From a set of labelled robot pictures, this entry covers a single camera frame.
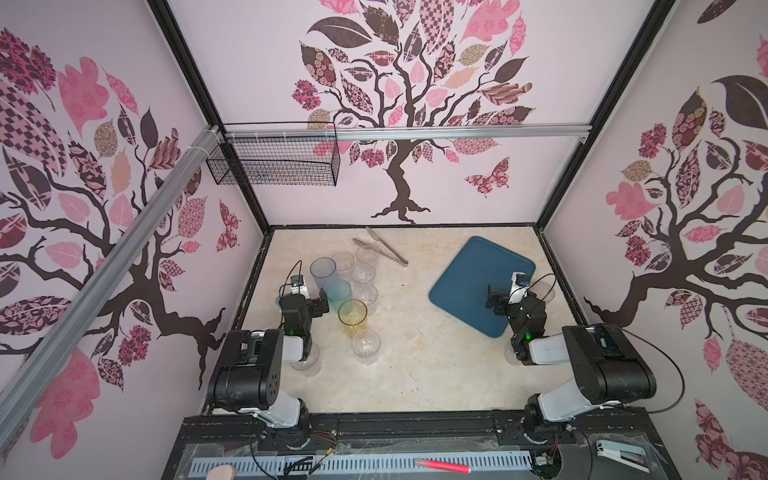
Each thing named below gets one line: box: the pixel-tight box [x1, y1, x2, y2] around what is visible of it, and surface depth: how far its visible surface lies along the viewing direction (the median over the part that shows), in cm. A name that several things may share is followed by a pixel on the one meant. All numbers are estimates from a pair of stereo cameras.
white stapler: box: [595, 440, 650, 474], surface depth 71 cm
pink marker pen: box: [414, 458, 472, 475], surface depth 71 cm
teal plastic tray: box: [429, 236, 536, 338], surface depth 112 cm
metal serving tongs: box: [352, 226, 409, 267], surface depth 116 cm
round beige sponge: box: [206, 464, 236, 480], surface depth 69 cm
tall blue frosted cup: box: [310, 256, 337, 289], surface depth 94 cm
